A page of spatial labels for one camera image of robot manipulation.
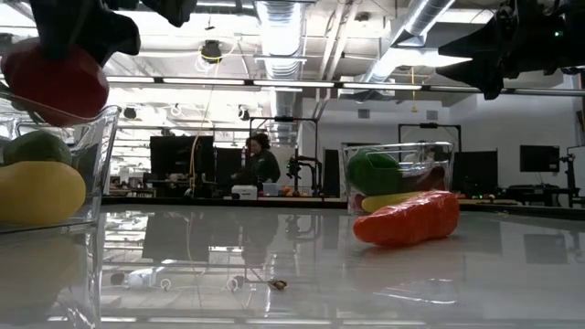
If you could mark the black wall monitor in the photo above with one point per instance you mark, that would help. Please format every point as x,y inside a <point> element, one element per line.
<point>539,158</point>

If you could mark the green bell pepper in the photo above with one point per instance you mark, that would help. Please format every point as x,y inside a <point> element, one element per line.
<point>372,173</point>

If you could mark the white printer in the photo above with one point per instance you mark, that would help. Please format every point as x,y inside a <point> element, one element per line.
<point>244,192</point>

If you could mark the red apple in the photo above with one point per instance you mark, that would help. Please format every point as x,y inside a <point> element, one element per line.
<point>55,91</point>

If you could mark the black tripod stand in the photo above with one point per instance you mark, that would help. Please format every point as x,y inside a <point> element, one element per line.
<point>570,169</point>

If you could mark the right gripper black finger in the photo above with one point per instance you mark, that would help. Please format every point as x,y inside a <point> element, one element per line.
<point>484,43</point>
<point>484,75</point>

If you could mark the person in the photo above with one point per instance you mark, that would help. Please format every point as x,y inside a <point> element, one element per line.
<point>261,164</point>

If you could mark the black background robot arm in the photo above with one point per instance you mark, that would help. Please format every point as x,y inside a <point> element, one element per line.
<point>299,169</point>

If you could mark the black desk monitor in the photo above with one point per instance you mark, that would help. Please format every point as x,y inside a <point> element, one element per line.
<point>178,155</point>

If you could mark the small brown debris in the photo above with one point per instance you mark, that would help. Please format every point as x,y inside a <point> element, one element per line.
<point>278,284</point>

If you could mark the black aluminium table frame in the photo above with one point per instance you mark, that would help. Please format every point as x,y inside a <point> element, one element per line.
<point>137,200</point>

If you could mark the clear plastic bin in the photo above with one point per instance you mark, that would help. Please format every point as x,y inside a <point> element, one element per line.
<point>442,155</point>
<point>109,141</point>

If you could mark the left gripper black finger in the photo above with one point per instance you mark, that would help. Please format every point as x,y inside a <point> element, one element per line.
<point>82,27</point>
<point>171,11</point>

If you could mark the yellow lemon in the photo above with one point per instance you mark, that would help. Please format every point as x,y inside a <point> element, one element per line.
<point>41,194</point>

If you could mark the black dome camera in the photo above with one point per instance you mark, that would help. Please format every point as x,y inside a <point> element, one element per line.
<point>211,51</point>

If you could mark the orange carrot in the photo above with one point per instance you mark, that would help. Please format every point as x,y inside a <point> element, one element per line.
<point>409,221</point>

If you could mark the large dark screen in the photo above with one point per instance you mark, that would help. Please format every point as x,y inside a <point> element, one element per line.
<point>477,173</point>

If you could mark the round black ceiling speaker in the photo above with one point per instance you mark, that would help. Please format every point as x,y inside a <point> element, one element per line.
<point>130,113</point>

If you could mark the black frame stand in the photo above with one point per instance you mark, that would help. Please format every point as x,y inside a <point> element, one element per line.
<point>429,125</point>

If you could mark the ribbed silver duct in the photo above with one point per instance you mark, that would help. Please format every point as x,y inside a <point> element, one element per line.
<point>279,36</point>

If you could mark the small yellow toy fruit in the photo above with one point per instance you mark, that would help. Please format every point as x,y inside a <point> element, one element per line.
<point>388,201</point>

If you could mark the silver ventilation duct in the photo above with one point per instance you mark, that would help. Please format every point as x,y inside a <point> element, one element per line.
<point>411,36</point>

